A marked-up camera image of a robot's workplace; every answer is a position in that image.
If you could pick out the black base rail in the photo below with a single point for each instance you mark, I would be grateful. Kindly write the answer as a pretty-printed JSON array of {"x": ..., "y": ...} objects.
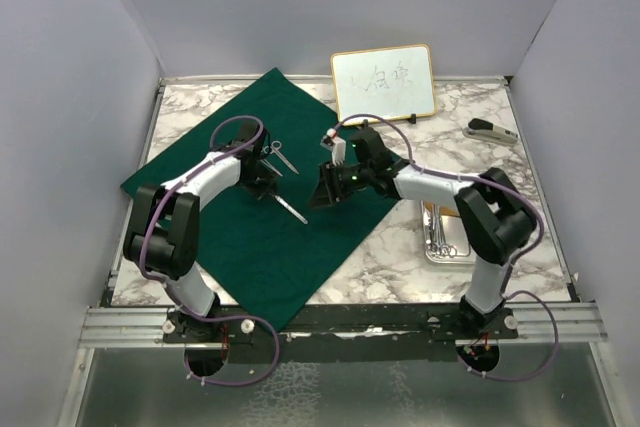
[{"x": 338, "y": 333}]

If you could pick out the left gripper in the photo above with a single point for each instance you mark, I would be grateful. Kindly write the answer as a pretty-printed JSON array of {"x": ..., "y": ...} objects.
[{"x": 266, "y": 187}]

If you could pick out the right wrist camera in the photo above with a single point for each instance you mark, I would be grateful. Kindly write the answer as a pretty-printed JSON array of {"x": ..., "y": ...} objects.
[{"x": 336, "y": 145}]

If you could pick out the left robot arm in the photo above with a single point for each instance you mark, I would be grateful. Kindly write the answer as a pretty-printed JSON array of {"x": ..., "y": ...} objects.
[{"x": 162, "y": 236}]

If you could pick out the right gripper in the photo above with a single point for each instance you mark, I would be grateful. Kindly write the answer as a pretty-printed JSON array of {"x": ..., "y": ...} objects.
[{"x": 325, "y": 192}]

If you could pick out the green surgical cloth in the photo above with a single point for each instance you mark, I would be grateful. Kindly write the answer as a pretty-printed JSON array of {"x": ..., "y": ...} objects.
[{"x": 271, "y": 261}]

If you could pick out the orange strip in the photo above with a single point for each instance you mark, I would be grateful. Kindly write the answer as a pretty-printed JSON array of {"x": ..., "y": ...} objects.
[{"x": 443, "y": 211}]

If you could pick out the steel scalpel handle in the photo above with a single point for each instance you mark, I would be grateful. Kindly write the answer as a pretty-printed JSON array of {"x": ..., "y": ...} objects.
[{"x": 289, "y": 208}]

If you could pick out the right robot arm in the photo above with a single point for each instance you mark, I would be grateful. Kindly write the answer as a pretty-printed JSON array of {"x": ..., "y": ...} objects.
[{"x": 499, "y": 223}]

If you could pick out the steel hemostat clamp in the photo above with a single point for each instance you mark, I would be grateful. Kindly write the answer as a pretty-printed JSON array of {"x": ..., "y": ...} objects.
[{"x": 436, "y": 242}]

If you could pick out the white board with frame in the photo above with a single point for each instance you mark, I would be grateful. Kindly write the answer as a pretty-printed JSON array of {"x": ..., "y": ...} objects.
[{"x": 394, "y": 83}]

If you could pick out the black grey stapler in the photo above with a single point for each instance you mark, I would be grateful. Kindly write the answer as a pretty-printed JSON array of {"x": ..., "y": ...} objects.
[{"x": 484, "y": 130}]

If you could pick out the stainless steel tray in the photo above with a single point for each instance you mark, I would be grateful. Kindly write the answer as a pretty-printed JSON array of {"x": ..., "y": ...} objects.
[{"x": 456, "y": 236}]

